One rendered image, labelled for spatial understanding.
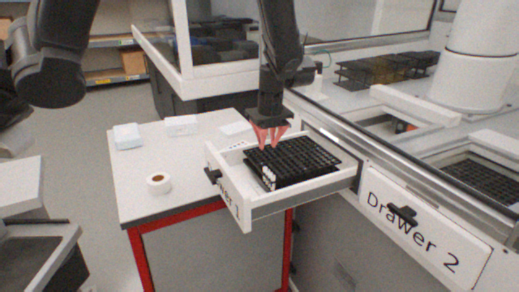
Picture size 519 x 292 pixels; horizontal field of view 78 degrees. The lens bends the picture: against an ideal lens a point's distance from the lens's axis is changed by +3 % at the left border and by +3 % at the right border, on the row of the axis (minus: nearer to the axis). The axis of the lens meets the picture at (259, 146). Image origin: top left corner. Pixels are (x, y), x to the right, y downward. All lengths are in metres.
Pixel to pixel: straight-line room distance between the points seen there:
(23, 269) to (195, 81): 1.19
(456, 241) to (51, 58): 0.72
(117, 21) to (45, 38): 4.40
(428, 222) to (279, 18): 0.50
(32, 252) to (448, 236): 0.69
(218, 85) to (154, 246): 0.86
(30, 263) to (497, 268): 0.72
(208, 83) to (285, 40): 1.02
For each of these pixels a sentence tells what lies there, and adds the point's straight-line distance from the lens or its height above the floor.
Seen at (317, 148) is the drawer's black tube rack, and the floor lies 0.90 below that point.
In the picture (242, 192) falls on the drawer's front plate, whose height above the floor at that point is 0.93.
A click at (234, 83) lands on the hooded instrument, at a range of 1.62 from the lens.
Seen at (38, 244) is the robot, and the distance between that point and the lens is 0.52.
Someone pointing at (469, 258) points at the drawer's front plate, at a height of 0.89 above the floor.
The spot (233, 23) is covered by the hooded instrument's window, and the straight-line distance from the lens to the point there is 1.58.
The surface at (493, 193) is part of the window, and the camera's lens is 0.69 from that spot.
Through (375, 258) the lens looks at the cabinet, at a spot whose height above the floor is 0.66.
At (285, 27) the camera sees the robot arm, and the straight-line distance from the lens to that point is 0.57.
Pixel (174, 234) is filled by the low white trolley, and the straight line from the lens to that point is 1.04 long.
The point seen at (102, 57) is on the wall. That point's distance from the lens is 4.92.
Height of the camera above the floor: 1.36
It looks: 30 degrees down
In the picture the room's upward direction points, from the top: straight up
